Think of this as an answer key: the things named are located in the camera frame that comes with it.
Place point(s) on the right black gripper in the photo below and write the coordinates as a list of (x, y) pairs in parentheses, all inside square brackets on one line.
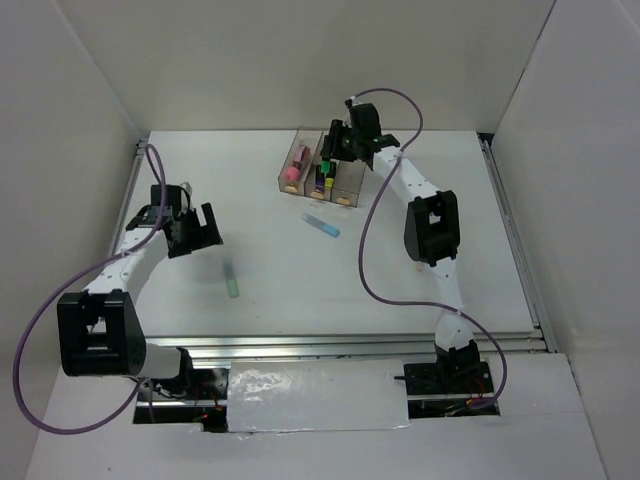
[(331, 146)]

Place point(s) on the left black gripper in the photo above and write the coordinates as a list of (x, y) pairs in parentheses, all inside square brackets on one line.
[(206, 235)]

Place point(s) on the black green highlighter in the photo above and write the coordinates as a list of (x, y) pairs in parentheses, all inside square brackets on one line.
[(327, 167)]

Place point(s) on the black yellow highlighter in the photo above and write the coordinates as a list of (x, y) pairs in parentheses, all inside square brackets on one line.
[(329, 181)]

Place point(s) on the black purple highlighter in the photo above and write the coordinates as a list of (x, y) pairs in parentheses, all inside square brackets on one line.
[(319, 183)]

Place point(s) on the clear green highlighter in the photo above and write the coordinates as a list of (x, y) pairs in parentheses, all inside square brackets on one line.
[(230, 278)]

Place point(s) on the pink cap pen bundle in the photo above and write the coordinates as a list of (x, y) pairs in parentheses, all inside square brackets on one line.
[(300, 159)]

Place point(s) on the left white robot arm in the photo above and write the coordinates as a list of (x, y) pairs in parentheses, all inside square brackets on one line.
[(99, 330)]

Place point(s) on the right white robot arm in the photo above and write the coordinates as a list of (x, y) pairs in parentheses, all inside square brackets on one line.
[(431, 230)]

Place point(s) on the clear left organizer bin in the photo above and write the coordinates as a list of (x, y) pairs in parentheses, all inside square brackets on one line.
[(306, 136)]

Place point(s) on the clear organizer bin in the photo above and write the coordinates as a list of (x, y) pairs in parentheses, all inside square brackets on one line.
[(306, 136), (335, 194), (352, 173)]

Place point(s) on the clear right organizer bin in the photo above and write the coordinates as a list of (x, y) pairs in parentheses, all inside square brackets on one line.
[(352, 173)]

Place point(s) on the clear middle organizer bin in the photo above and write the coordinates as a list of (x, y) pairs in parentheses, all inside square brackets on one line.
[(335, 194)]

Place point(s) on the clear blue highlighter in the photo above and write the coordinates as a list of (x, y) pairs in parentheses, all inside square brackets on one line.
[(320, 225)]

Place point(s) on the white foil cover plate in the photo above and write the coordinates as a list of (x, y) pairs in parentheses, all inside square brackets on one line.
[(322, 395)]

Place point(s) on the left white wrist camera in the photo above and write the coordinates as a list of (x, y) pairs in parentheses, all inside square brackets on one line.
[(186, 196)]

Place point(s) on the aluminium front rail frame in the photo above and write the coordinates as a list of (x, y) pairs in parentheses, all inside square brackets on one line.
[(209, 350)]

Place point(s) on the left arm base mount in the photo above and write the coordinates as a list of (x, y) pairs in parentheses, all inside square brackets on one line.
[(197, 397)]

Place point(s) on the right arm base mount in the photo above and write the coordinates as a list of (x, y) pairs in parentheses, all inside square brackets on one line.
[(432, 394)]

